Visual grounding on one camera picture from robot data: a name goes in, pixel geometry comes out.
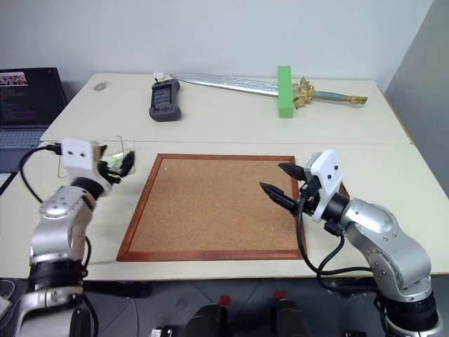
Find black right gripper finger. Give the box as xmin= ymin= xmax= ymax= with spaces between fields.
xmin=277 ymin=161 xmax=308 ymax=183
xmin=258 ymin=181 xmax=300 ymax=212

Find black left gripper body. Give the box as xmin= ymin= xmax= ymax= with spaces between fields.
xmin=93 ymin=159 xmax=123 ymax=187

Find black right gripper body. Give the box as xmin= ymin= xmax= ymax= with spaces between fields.
xmin=292 ymin=174 xmax=326 ymax=216

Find clear plastic box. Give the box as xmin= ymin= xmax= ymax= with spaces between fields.
xmin=57 ymin=134 xmax=138 ymax=178

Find wood framed cork board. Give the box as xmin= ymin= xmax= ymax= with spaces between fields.
xmin=116 ymin=152 xmax=308 ymax=262

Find black handheld controller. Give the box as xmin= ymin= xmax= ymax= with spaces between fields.
xmin=149 ymin=78 xmax=183 ymax=123

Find green foam block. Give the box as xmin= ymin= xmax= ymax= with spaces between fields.
xmin=276 ymin=65 xmax=295 ymax=119

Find open laptop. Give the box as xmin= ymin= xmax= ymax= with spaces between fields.
xmin=0 ymin=67 xmax=69 ymax=173

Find silver sword with gold hilt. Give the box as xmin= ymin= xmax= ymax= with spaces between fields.
xmin=170 ymin=72 xmax=369 ymax=108

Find black table support bar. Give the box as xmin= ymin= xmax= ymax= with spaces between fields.
xmin=82 ymin=280 xmax=152 ymax=300

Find grey partition panel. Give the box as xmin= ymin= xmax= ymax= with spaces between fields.
xmin=383 ymin=0 xmax=449 ymax=198

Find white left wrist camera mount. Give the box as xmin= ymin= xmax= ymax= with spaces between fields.
xmin=60 ymin=137 xmax=102 ymax=184

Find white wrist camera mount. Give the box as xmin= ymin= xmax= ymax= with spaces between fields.
xmin=304 ymin=149 xmax=345 ymax=223
xmin=60 ymin=137 xmax=102 ymax=184

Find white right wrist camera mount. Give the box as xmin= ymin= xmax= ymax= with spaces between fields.
xmin=304 ymin=149 xmax=345 ymax=223

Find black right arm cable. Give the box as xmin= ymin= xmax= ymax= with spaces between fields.
xmin=295 ymin=206 xmax=379 ymax=293

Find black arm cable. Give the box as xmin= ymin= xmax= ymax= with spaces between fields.
xmin=18 ymin=141 xmax=67 ymax=205
xmin=295 ymin=206 xmax=379 ymax=293

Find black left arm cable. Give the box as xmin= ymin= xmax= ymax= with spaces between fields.
xmin=18 ymin=141 xmax=67 ymax=205

